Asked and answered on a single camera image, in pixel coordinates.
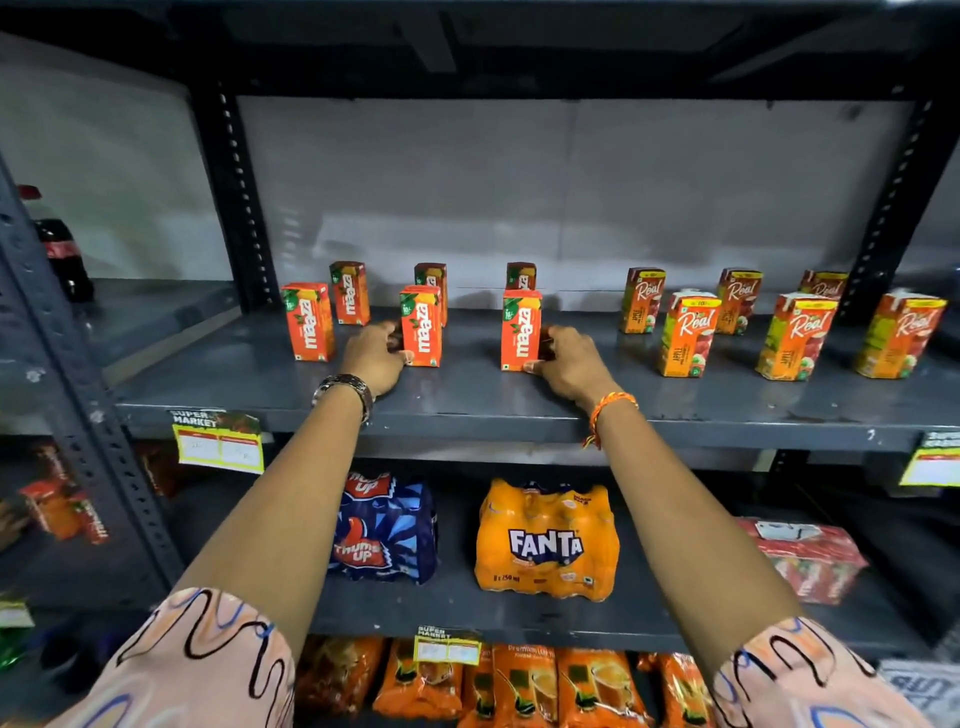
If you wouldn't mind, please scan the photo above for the green packet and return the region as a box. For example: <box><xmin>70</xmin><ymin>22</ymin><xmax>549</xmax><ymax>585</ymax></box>
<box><xmin>0</xmin><ymin>596</ymin><xmax>36</xmax><ymax>671</ymax></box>

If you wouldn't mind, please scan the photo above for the group of mixed fruit cartons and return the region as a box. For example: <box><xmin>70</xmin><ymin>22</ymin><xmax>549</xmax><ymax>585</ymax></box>
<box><xmin>618</xmin><ymin>266</ymin><xmax>949</xmax><ymax>383</ymax></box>

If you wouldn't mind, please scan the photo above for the orange thread bracelet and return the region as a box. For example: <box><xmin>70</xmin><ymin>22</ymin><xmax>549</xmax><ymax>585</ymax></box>
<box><xmin>582</xmin><ymin>391</ymin><xmax>640</xmax><ymax>450</ymax></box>

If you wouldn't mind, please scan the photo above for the person's right forearm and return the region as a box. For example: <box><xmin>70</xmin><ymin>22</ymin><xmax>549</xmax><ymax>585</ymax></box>
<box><xmin>594</xmin><ymin>397</ymin><xmax>805</xmax><ymax>674</ymax></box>

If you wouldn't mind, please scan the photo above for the red orange snack packet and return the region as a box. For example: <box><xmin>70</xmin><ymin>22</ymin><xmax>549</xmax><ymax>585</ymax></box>
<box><xmin>18</xmin><ymin>478</ymin><xmax>82</xmax><ymax>543</ymax></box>
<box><xmin>71</xmin><ymin>493</ymin><xmax>111</xmax><ymax>546</ymax></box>

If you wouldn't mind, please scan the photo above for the row of orange drink packets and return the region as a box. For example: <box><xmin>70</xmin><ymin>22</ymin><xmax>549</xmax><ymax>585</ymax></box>
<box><xmin>294</xmin><ymin>636</ymin><xmax>717</xmax><ymax>728</ymax></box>

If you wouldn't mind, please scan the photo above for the person's right hand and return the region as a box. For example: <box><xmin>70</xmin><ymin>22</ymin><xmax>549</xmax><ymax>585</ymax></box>
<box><xmin>523</xmin><ymin>324</ymin><xmax>621</xmax><ymax>414</ymax></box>

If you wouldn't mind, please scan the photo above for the group of orange mango cartons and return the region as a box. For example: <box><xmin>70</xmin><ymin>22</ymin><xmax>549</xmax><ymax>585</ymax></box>
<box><xmin>281</xmin><ymin>260</ymin><xmax>538</xmax><ymax>364</ymax></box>

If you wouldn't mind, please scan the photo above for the red wrapped drink pack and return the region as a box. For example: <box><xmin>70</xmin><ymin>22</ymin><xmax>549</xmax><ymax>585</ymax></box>
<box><xmin>735</xmin><ymin>516</ymin><xmax>870</xmax><ymax>607</ymax></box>

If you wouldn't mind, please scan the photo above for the yellow shelf price tag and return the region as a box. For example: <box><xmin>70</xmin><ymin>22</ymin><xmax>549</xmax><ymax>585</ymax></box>
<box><xmin>413</xmin><ymin>625</ymin><xmax>483</xmax><ymax>667</ymax></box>
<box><xmin>898</xmin><ymin>430</ymin><xmax>960</xmax><ymax>489</ymax></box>
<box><xmin>169</xmin><ymin>408</ymin><xmax>266</xmax><ymax>476</ymax></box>

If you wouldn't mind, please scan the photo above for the orange soda bottle pack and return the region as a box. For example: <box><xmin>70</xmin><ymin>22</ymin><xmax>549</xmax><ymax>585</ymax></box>
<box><xmin>474</xmin><ymin>478</ymin><xmax>621</xmax><ymax>603</ymax></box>

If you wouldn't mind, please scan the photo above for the grey white printed packet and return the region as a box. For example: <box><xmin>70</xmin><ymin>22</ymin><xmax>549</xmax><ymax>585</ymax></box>
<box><xmin>876</xmin><ymin>658</ymin><xmax>960</xmax><ymax>725</ymax></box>

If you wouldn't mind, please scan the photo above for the blue wrapped cola bottle pack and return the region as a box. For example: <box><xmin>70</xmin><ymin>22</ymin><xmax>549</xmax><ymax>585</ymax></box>
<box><xmin>327</xmin><ymin>471</ymin><xmax>440</xmax><ymax>586</ymax></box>

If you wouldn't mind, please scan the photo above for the dark cola bottle red cap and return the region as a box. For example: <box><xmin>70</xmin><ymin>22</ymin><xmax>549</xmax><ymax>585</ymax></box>
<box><xmin>18</xmin><ymin>184</ymin><xmax>96</xmax><ymax>304</ymax></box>

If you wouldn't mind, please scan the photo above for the peach patterned left sleeve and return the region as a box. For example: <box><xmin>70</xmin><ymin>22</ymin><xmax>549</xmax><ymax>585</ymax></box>
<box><xmin>46</xmin><ymin>586</ymin><xmax>298</xmax><ymax>728</ymax></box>

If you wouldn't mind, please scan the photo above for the grey side shelf rack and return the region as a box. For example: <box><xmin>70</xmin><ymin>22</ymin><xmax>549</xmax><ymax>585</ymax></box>
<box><xmin>0</xmin><ymin>150</ymin><xmax>243</xmax><ymax>728</ymax></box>

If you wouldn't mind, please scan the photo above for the peach patterned sleeve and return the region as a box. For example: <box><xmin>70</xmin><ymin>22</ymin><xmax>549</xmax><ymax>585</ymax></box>
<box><xmin>711</xmin><ymin>616</ymin><xmax>933</xmax><ymax>728</ymax></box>
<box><xmin>46</xmin><ymin>586</ymin><xmax>298</xmax><ymax>728</ymax></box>

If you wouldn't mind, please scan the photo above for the orange mango juice carton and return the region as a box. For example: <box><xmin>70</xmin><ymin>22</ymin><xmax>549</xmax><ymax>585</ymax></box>
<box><xmin>500</xmin><ymin>288</ymin><xmax>544</xmax><ymax>374</ymax></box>
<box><xmin>399</xmin><ymin>284</ymin><xmax>444</xmax><ymax>369</ymax></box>

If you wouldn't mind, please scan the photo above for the peach patterned right sleeve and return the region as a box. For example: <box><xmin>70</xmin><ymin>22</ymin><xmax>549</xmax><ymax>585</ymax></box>
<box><xmin>711</xmin><ymin>616</ymin><xmax>933</xmax><ymax>728</ymax></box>

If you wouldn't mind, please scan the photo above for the dark grey metal shelf rack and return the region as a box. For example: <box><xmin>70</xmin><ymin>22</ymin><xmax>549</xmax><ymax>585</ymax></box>
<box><xmin>112</xmin><ymin>0</ymin><xmax>960</xmax><ymax>728</ymax></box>

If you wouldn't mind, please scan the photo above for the person's left forearm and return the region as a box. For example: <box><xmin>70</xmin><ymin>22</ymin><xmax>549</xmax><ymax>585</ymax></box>
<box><xmin>174</xmin><ymin>386</ymin><xmax>366</xmax><ymax>661</ymax></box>

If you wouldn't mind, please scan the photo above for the person's left hand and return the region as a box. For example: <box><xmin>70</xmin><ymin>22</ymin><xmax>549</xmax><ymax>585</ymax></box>
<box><xmin>339</xmin><ymin>321</ymin><xmax>413</xmax><ymax>399</ymax></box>

